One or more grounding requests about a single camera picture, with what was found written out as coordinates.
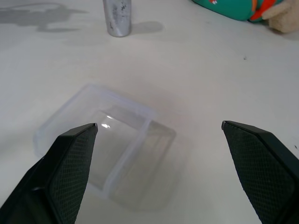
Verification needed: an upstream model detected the beige plush toy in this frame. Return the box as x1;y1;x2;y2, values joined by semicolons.
261;0;299;35

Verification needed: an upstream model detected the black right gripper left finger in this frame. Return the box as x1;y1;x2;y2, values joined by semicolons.
0;122;98;224

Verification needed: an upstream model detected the clear plastic box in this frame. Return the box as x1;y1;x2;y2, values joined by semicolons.
34;83;177;210

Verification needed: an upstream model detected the green dinosaur backpack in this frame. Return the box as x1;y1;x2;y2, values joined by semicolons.
190;0;292;23

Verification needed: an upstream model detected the silver metal cylinder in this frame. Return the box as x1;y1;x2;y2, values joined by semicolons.
102;0;133;37

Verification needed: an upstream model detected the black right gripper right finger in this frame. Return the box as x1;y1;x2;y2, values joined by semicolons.
221;120;299;224

